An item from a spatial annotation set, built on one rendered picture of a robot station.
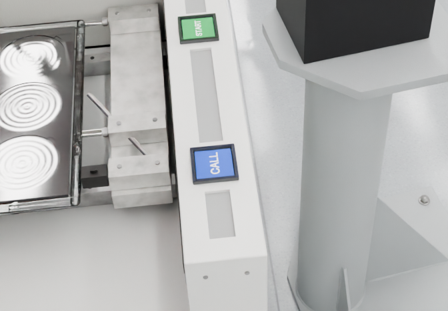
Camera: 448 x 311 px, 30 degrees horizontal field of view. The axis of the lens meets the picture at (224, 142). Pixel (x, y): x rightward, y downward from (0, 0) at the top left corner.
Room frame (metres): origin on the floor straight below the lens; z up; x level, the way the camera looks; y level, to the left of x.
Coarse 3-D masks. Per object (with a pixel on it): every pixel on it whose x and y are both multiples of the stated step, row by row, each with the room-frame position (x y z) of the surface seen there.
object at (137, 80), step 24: (120, 48) 1.00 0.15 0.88; (144, 48) 1.00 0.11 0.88; (120, 72) 0.95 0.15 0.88; (144, 72) 0.94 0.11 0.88; (120, 96) 0.89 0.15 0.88; (144, 96) 0.89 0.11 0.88; (144, 144) 0.79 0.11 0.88; (168, 144) 0.79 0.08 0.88; (120, 192) 0.71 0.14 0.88; (144, 192) 0.71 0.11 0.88; (168, 192) 0.71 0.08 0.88
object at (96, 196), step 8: (176, 184) 0.76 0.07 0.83; (88, 192) 0.74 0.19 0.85; (96, 192) 0.74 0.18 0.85; (104, 192) 0.74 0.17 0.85; (176, 192) 0.74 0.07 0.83; (88, 200) 0.74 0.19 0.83; (96, 200) 0.74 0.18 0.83; (104, 200) 0.74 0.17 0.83; (112, 200) 0.74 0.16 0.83; (64, 208) 0.74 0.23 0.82
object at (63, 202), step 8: (32, 200) 0.69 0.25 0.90; (40, 200) 0.69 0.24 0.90; (48, 200) 0.68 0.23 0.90; (56, 200) 0.68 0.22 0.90; (64, 200) 0.68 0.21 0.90; (72, 200) 0.68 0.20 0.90; (80, 200) 0.69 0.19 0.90; (0, 208) 0.68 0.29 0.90; (8, 208) 0.68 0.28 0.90; (16, 208) 0.68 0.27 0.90; (24, 208) 0.68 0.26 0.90; (32, 208) 0.68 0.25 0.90; (40, 208) 0.68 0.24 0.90; (48, 208) 0.68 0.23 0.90; (56, 208) 0.68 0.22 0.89
